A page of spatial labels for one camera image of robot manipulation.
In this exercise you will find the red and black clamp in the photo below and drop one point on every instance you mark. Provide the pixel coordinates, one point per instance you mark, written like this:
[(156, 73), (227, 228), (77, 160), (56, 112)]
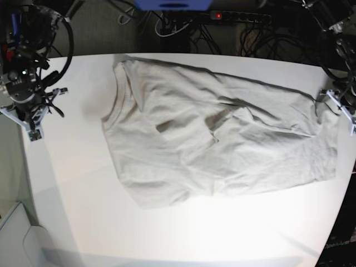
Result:
[(7, 52)]

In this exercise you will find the blue handled tool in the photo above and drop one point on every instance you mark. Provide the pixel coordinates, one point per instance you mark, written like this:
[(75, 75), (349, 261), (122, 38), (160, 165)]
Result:
[(17, 28)]

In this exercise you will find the light grey t-shirt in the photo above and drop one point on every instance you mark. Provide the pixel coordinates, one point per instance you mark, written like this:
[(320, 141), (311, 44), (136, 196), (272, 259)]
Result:
[(176, 132)]

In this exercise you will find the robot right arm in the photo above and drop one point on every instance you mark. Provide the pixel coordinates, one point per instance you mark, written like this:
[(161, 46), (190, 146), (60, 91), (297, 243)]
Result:
[(28, 32)]

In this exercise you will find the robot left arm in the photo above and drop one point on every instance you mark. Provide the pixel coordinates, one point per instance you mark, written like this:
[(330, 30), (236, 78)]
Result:
[(332, 18)]

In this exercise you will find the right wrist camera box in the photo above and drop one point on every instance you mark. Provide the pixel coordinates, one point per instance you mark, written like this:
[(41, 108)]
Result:
[(34, 135)]

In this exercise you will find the black power strip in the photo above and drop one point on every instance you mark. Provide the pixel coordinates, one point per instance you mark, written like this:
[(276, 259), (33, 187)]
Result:
[(232, 16)]

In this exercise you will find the blue box overhead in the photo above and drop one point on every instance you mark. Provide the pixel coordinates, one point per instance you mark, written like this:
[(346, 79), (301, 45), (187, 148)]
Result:
[(173, 5)]

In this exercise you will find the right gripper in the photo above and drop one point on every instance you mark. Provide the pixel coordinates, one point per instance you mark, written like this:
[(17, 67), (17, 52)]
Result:
[(30, 112)]

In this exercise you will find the grey side cabinet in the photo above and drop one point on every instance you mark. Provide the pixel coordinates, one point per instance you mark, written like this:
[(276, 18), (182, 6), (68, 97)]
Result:
[(20, 244)]

